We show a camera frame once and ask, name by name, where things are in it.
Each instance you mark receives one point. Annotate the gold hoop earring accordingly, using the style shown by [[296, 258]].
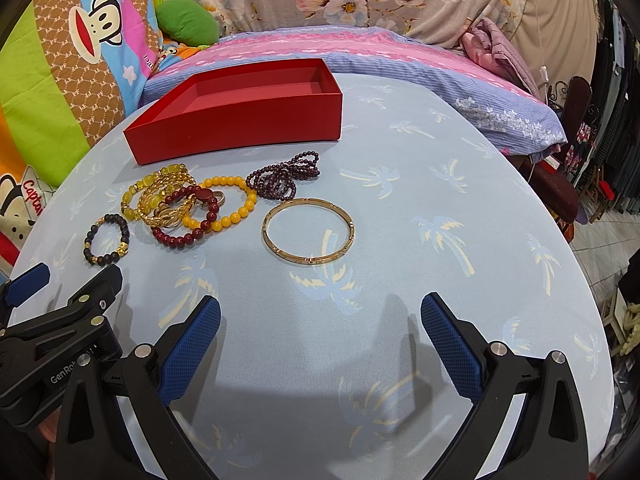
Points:
[[220, 197]]

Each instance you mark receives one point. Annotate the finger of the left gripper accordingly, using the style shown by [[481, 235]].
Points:
[[15, 292], [94, 298]]

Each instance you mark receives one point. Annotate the person's left hand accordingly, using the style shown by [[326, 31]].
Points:
[[49, 427]]

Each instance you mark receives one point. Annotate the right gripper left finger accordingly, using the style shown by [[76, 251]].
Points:
[[93, 441]]

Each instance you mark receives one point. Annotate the monkey cartoon blanket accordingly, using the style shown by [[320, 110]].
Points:
[[71, 70]]

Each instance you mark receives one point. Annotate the red jewelry tray box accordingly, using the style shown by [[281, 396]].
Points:
[[286, 101]]

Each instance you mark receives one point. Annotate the hanging clothes rack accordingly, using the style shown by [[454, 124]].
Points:
[[609, 177]]

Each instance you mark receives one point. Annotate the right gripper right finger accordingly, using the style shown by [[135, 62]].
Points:
[[549, 440]]

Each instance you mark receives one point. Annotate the green plush pillow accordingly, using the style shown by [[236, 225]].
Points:
[[187, 22]]

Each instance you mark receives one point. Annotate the dark wooden chair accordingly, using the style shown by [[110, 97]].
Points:
[[549, 177]]

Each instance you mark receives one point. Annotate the pink blue striped bedsheet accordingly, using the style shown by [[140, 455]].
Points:
[[512, 119]]

